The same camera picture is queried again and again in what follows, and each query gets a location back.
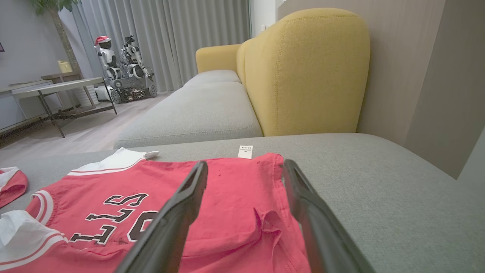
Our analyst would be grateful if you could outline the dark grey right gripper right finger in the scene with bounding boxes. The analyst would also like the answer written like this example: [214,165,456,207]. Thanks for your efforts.
[282,159,375,273]

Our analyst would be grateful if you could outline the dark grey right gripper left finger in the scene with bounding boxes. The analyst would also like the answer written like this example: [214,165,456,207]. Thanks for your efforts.
[114,161,209,273]

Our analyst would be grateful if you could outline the red basketball jersey black lettering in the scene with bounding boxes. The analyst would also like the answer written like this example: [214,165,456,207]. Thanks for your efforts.
[0,145,312,273]

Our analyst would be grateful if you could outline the red shorts with white stripe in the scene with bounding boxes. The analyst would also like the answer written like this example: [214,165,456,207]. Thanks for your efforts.
[0,166,29,209]

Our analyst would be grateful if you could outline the grey sofa chaise cushion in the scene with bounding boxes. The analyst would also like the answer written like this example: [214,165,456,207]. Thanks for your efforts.
[0,132,485,273]

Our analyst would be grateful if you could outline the grey sofa seat cushion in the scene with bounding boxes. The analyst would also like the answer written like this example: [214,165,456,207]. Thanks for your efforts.
[113,81,264,149]
[183,69,242,89]

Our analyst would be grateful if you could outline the black wheeled robot cart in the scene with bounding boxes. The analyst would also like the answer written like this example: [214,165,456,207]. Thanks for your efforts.
[110,76,158,104]

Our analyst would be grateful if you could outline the white cylindrical appliance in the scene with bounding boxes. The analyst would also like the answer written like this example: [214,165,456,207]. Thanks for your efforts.
[94,85,113,102]

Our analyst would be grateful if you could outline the white ribbed stool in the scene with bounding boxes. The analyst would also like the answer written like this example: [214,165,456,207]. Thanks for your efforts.
[74,86,100,108]

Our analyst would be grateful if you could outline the white black humanoid robot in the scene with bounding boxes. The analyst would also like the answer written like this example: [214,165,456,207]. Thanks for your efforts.
[120,35,155,79]

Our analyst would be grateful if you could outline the white humanoid robot red hat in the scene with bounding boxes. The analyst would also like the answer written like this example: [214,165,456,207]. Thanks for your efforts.
[94,36,122,81]

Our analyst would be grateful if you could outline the small wooden side table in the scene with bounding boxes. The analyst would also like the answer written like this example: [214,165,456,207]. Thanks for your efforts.
[41,72,96,107]

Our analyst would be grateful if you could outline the long low TV cabinet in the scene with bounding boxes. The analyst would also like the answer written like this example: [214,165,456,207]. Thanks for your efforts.
[0,80,63,139]

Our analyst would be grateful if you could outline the grey pleated curtain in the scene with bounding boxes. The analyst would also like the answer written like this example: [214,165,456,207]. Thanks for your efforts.
[71,0,251,92]

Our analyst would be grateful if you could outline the green potted tree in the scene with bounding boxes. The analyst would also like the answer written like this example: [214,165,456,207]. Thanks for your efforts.
[30,0,84,76]

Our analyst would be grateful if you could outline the grey top metal frame table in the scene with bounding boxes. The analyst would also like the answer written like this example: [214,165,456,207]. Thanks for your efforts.
[11,77,118,138]

